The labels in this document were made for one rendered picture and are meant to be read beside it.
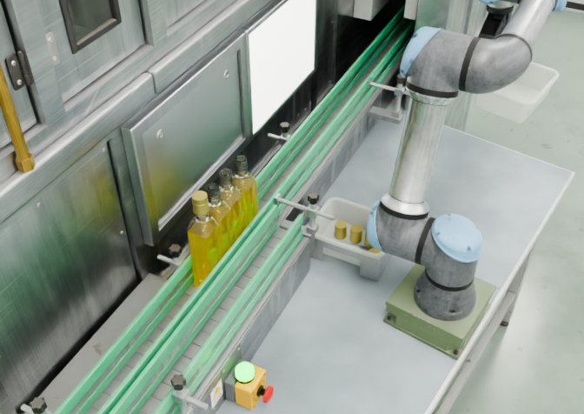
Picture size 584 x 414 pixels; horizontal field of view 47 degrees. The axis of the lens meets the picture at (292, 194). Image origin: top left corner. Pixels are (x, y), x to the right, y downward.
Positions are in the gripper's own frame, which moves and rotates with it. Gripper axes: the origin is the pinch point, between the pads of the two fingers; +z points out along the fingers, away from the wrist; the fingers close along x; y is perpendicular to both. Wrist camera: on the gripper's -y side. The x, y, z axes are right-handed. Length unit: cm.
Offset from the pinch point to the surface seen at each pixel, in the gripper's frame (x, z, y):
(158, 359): 25, 12, -119
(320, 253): 24, 31, -60
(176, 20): 49, -38, -71
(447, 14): 22.7, -6.0, 21.5
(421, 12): 31.2, -5.7, 20.6
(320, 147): 36, 13, -37
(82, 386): 33, 11, -132
